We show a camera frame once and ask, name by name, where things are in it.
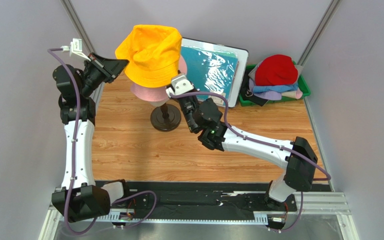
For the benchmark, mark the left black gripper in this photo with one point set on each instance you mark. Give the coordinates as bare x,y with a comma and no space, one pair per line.
109,69

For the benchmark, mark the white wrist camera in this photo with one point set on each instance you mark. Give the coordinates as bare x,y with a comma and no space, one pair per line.
179,85
75,49

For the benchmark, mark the green plastic bin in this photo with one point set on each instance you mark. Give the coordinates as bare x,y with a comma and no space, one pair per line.
302,85

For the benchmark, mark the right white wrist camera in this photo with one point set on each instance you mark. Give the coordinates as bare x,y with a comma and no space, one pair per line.
179,85

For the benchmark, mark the red hat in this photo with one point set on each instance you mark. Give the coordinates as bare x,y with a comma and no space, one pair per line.
276,70

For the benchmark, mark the pink beige hat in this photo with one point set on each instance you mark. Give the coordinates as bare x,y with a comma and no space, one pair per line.
297,93

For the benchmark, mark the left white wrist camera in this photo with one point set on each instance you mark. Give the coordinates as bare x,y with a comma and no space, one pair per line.
75,49

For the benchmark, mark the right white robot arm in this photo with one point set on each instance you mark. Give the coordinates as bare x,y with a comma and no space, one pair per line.
296,158

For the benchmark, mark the pink bucket hat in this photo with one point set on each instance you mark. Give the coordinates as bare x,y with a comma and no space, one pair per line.
148,93

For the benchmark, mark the lavender hat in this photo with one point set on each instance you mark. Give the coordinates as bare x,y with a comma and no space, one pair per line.
269,95

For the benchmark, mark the aluminium frame rail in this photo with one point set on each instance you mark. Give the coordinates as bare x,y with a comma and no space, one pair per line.
326,216

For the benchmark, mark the white tablet board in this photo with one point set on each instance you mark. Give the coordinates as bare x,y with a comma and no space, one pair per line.
240,53

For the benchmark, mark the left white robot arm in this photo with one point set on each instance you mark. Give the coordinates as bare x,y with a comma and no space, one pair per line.
80,198

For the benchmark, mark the yellow bucket hat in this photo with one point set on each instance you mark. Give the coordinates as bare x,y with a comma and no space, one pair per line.
153,52

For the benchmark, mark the cream mannequin head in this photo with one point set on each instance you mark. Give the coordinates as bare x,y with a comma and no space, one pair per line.
158,103

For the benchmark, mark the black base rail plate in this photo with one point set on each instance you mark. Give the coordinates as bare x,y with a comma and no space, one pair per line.
202,202

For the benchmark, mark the dark round stand base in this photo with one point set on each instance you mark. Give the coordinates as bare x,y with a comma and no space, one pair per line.
165,118

